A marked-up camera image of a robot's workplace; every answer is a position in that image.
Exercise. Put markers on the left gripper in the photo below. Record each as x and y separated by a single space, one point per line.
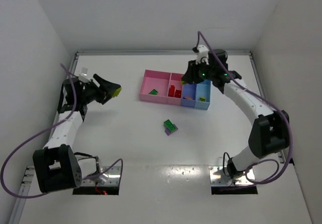
96 93

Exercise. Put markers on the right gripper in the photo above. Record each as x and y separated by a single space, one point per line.
192 71

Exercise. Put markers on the yellow-green lego plate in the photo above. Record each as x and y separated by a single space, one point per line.
116 92

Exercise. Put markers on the red lego brick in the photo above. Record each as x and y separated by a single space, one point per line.
172 90
178 94

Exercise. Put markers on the green lego brick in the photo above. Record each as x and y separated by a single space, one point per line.
169 125
153 92

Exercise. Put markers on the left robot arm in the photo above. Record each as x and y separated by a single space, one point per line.
56 165

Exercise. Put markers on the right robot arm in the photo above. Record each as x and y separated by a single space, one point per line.
270 129

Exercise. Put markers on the dark blue container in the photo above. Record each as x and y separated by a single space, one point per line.
188 90

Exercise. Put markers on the pink small container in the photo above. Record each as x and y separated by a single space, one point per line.
175 79

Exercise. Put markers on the light blue container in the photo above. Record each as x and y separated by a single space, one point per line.
203 90

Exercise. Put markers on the pink large container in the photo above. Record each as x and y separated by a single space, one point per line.
158 80

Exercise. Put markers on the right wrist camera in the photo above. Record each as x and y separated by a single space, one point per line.
202 54

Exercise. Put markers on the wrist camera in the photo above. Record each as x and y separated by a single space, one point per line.
202 54
83 75

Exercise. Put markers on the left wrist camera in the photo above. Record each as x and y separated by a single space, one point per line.
83 75

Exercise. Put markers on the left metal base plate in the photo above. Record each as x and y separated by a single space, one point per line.
110 178

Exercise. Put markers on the metal base plate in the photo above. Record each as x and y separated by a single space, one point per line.
219 179
110 178

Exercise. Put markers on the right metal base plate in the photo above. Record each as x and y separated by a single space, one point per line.
219 179

